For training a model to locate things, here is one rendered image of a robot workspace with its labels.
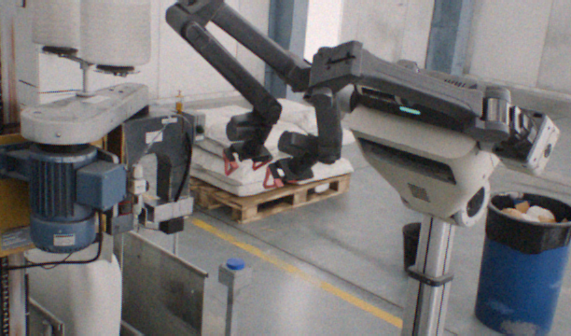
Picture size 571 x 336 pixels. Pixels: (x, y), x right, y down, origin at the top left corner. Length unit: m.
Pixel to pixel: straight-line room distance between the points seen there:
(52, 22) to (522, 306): 2.77
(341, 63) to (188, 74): 5.99
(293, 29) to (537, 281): 4.64
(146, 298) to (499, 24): 8.20
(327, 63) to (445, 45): 9.09
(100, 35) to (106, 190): 0.36
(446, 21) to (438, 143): 8.72
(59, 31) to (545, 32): 8.59
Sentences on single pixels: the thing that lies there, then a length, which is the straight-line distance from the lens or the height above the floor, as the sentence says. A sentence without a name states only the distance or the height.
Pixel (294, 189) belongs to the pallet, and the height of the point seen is 0.14.
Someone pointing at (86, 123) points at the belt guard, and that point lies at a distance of 1.71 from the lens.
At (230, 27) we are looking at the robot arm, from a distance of 1.76.
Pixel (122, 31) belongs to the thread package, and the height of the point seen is 1.61.
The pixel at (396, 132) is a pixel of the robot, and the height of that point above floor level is 1.40.
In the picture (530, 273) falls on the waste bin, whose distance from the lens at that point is 3.85.
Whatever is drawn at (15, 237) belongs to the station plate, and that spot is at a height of 1.07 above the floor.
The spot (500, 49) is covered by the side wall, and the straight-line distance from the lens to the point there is 10.39.
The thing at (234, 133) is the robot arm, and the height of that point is 1.35.
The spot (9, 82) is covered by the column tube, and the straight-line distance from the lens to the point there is 1.92.
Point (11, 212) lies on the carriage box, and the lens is 1.95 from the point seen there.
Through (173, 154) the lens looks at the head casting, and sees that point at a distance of 2.16.
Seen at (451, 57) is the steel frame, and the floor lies 0.50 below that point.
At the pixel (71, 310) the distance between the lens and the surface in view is 2.51.
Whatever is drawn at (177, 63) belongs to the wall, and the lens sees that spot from 7.27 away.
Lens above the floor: 1.85
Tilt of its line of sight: 18 degrees down
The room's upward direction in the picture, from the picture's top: 5 degrees clockwise
